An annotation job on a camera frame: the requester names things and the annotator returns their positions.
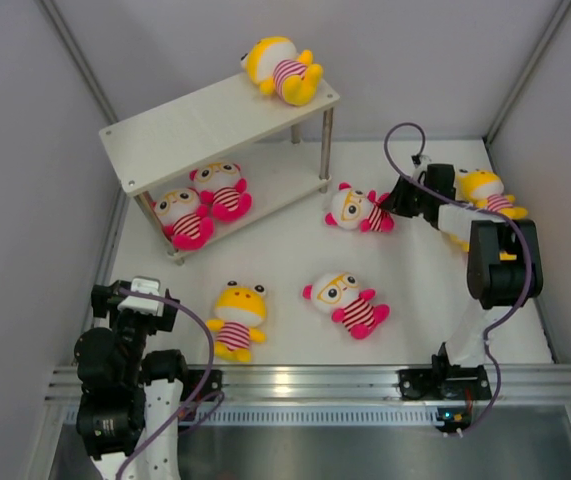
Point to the white two-tier shelf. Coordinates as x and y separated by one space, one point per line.
283 151

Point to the yellow frog plush front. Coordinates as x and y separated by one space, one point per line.
238 313

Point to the right corner aluminium post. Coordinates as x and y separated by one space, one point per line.
544 41

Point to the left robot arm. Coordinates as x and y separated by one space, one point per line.
128 393

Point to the corner aluminium post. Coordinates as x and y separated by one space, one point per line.
544 41
73 50

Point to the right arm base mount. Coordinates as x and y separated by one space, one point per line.
447 382

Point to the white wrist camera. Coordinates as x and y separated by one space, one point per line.
141 295
421 163

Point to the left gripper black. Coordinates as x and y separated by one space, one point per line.
105 306

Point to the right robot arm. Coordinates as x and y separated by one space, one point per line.
504 268

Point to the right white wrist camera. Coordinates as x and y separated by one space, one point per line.
421 163

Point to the pink plush shelf left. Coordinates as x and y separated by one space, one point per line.
184 218

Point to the yellow plush right back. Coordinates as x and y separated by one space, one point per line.
485 190

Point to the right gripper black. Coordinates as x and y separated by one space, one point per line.
396 201

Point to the yellow plush right front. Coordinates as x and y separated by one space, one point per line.
462 243

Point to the left corner aluminium post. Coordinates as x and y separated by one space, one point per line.
73 50

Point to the pink plush shelf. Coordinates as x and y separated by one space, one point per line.
222 187
184 218

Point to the white slotted cable duct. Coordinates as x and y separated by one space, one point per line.
316 415

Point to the aluminium front rail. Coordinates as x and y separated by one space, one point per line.
516 384

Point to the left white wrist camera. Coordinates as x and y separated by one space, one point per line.
141 295

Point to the yellow plush on shelf top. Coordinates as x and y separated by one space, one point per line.
277 68

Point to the pink plush with glasses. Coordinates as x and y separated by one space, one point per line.
354 209

